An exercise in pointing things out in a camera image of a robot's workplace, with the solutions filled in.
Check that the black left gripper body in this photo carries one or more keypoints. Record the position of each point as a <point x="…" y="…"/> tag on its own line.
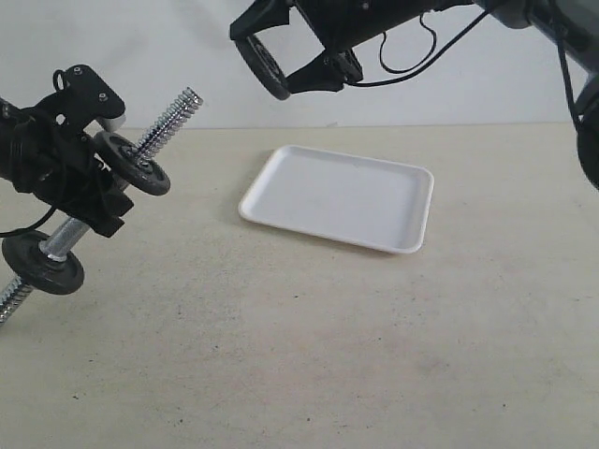
<point x="63" y="173"/>

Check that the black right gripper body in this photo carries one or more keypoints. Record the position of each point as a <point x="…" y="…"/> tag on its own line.
<point x="342" y="25"/>

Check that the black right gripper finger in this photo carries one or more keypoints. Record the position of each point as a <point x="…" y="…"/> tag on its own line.
<point x="322" y="74"/>
<point x="260" y="16"/>

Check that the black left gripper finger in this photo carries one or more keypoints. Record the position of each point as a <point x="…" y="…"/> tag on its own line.
<point x="108" y="211"/>

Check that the black weight plate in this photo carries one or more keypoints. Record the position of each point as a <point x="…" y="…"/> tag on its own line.
<point x="263" y="66"/>

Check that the black weight plate end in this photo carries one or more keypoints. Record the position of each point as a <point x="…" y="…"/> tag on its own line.
<point x="24" y="257"/>
<point x="118" y="153"/>

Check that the chrome threaded dumbbell bar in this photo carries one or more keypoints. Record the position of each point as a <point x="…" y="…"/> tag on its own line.
<point x="71" y="231"/>

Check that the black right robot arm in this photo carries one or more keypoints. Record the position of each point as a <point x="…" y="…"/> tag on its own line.
<point x="570" y="28"/>

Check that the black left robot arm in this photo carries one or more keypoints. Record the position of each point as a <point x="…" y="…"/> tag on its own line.
<point x="5" y="108"/>

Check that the white plastic tray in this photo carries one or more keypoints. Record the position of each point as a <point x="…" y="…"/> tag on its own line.
<point x="357" y="200"/>

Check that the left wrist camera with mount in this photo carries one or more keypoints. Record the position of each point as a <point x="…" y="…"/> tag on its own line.
<point x="81" y="96"/>

